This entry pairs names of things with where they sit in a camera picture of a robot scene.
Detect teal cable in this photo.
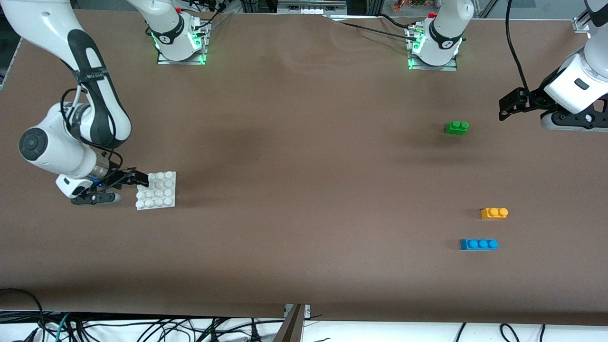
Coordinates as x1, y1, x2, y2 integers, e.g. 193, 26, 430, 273
53, 313, 73, 342

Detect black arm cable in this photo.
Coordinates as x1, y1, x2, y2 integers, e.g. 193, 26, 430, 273
59, 71, 124, 174
505, 0, 532, 93

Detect orange plastic parts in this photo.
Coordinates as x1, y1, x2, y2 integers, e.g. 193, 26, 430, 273
392, 0, 428, 12

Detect metal table bracket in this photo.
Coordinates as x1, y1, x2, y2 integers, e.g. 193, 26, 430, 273
273, 304, 312, 342

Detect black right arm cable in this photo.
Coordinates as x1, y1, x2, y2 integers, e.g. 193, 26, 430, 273
59, 71, 124, 174

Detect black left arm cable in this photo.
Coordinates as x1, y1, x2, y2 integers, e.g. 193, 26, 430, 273
505, 0, 532, 93

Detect blue three-stud block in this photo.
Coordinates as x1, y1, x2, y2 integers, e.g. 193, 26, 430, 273
460, 239, 499, 251

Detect white studded base plate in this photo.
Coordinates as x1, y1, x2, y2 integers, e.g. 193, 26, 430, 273
135, 171, 177, 210

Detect brown table cover sheet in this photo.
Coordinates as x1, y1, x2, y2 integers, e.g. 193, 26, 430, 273
0, 9, 608, 326

